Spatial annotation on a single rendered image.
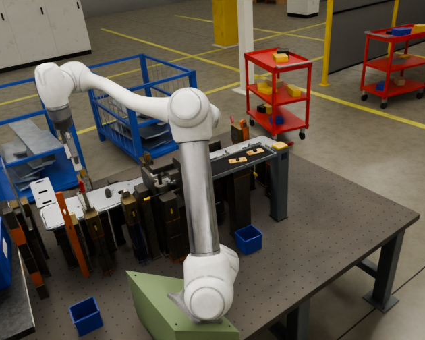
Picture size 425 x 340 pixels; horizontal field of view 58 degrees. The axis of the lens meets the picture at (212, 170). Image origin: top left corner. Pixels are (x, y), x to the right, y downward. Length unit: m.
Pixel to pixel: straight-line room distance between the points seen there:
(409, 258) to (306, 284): 1.43
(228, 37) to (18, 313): 8.19
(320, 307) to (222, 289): 1.54
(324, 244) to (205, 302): 0.99
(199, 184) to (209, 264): 0.26
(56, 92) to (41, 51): 8.21
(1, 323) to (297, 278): 1.21
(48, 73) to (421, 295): 2.52
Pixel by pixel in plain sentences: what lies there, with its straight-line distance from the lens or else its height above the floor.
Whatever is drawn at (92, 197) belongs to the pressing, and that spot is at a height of 1.00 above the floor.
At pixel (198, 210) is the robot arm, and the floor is 1.33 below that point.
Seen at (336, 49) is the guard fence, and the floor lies 0.51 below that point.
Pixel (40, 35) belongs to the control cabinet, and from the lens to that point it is 9.74.
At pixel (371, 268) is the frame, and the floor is 0.23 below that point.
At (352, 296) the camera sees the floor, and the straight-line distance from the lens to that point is 2.81.
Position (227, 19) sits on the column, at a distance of 9.10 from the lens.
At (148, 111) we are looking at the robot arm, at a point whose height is 1.55.
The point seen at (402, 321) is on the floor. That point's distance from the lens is 2.76.
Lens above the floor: 2.07
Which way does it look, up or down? 30 degrees down
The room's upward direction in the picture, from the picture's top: 5 degrees counter-clockwise
